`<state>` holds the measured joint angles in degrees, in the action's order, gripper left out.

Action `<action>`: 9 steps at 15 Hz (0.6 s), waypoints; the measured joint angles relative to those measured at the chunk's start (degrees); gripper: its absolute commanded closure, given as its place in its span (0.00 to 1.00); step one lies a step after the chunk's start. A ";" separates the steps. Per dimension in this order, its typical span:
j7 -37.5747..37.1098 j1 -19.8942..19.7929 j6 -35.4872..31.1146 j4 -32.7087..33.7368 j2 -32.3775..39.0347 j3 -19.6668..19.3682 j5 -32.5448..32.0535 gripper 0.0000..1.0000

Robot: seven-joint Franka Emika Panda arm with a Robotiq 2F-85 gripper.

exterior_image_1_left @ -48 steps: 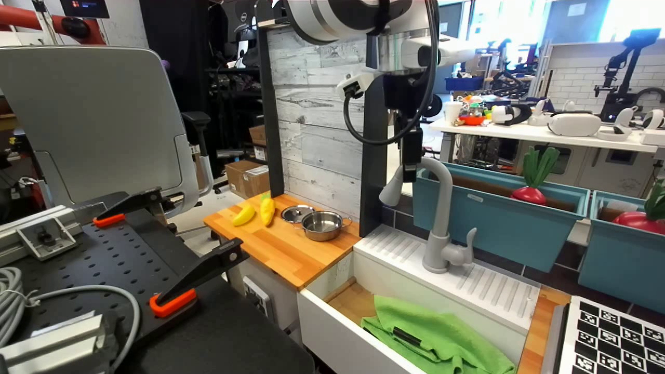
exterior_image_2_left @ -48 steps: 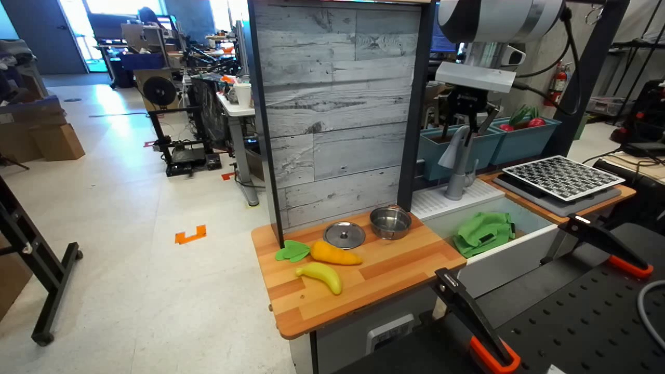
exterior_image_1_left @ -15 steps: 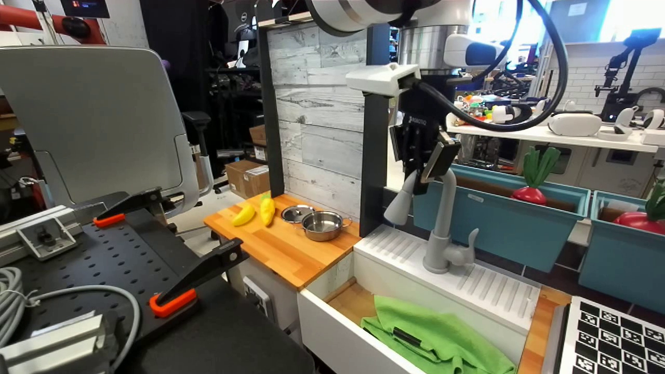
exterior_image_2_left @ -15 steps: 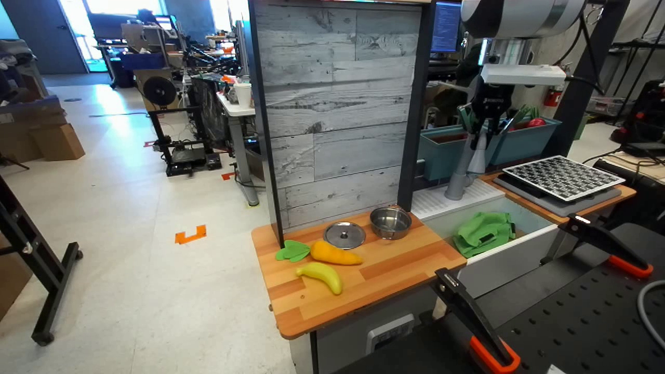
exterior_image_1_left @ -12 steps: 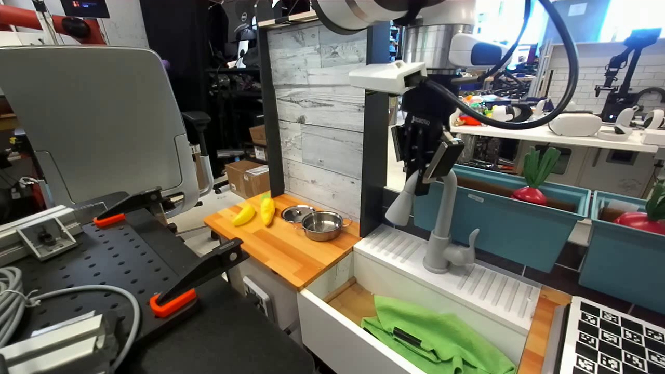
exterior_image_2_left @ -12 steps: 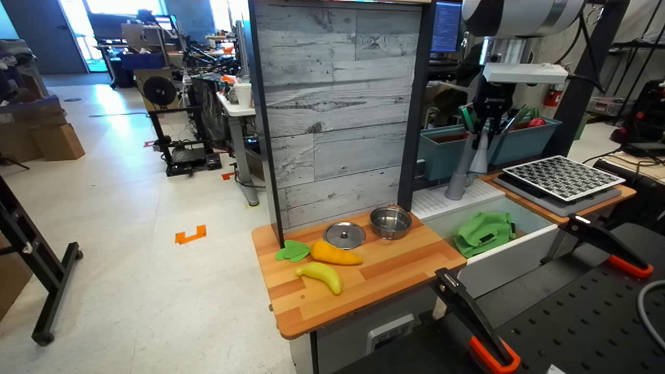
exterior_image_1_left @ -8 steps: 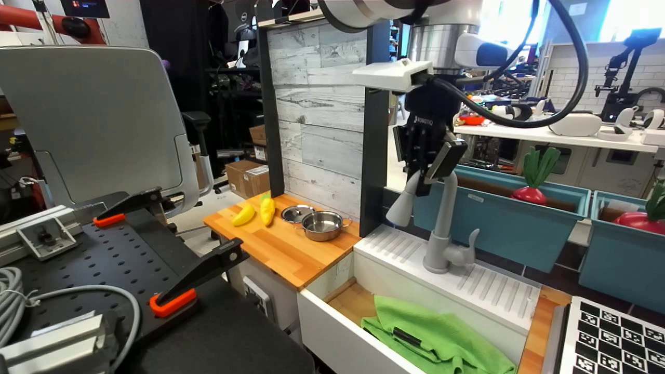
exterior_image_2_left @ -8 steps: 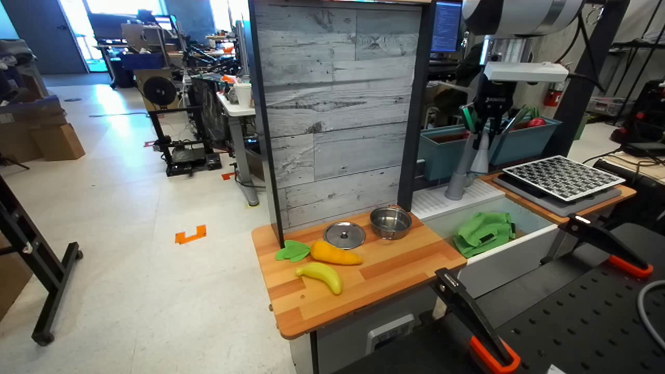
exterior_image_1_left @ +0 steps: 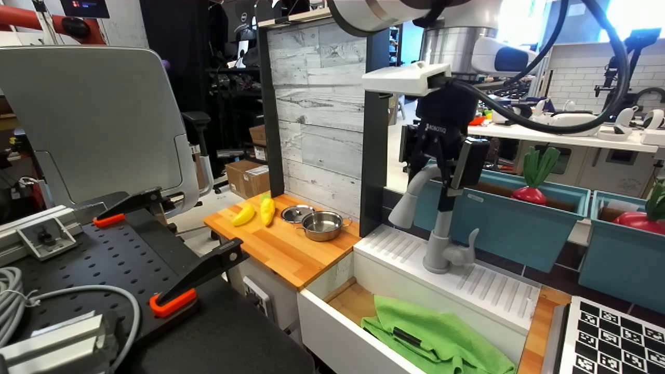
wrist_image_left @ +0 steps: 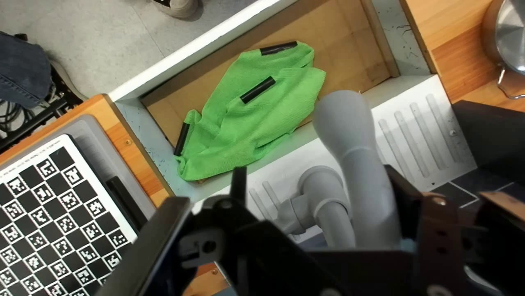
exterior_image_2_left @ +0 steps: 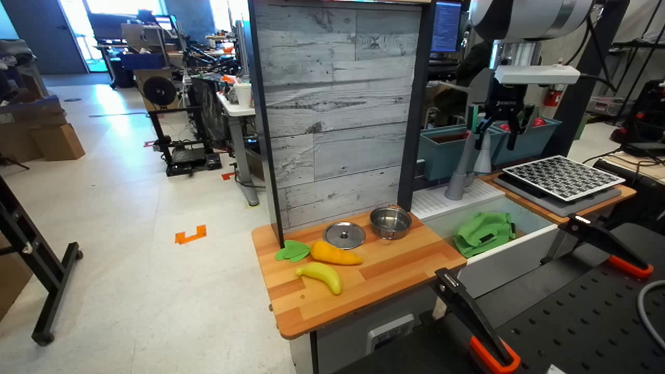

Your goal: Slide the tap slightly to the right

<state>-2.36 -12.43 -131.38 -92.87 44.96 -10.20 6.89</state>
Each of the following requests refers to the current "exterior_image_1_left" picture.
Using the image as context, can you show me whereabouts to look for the white cabinet under countertop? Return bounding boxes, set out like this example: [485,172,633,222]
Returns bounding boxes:
[226,255,301,332]

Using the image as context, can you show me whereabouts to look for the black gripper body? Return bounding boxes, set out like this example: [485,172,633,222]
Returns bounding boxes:
[403,85,483,171]

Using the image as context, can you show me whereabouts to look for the aluminium profile bracket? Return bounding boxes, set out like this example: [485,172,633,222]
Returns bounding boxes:
[0,310,110,374]
[0,203,79,261]

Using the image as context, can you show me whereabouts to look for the white background table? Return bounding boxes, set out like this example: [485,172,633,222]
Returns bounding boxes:
[469,120,665,153]

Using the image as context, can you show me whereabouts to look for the black perforated table plate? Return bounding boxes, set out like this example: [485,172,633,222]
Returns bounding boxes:
[0,203,320,374]

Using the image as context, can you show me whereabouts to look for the black frame post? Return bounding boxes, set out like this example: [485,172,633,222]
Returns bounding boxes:
[360,90,390,236]
[257,23,287,200]

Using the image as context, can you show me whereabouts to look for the grey wood plank panel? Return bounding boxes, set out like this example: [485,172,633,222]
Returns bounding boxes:
[266,18,371,222]

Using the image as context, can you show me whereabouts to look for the red toy radish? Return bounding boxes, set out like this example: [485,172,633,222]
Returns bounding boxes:
[512,144,561,206]
[614,181,665,235]

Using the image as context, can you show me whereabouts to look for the grey toy tap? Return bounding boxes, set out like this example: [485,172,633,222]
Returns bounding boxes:
[387,163,483,277]

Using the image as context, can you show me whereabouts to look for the narrow wooden counter strip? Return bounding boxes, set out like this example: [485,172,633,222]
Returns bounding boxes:
[517,285,572,374]

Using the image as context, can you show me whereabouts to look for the orange and black clamp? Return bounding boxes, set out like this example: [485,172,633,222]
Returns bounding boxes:
[92,184,168,230]
[148,236,246,319]

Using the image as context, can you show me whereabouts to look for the green cloth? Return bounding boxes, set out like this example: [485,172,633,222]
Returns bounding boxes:
[360,293,517,374]

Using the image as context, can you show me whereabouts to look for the teal planter box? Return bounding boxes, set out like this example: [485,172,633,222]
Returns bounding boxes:
[413,168,592,275]
[577,190,665,316]

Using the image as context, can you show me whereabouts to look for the grey cable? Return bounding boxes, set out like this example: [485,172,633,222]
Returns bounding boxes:
[0,266,143,371]

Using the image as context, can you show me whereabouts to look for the white ribbed sink drainboard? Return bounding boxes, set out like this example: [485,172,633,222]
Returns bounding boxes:
[352,224,543,361]

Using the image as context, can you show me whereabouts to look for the cardboard box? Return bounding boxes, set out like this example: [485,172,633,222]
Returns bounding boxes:
[225,158,272,202]

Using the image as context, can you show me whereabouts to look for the steel pot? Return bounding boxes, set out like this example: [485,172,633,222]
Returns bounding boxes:
[300,209,345,243]

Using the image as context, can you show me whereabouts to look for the white drawer with wooden inside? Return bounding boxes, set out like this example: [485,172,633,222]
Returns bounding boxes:
[297,277,529,374]

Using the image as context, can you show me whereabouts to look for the yellow-orange toy vegetable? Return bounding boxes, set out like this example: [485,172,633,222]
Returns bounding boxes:
[257,196,278,229]

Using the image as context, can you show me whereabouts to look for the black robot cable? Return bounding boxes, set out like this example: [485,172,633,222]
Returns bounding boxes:
[443,0,631,135]

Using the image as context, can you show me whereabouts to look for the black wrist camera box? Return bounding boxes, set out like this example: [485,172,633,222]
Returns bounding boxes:
[454,135,495,194]

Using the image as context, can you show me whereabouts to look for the black-white marker calibration board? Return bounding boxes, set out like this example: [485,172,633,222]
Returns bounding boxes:
[557,295,665,374]

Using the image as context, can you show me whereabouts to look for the yellow toy banana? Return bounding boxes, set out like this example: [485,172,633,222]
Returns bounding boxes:
[228,202,257,229]

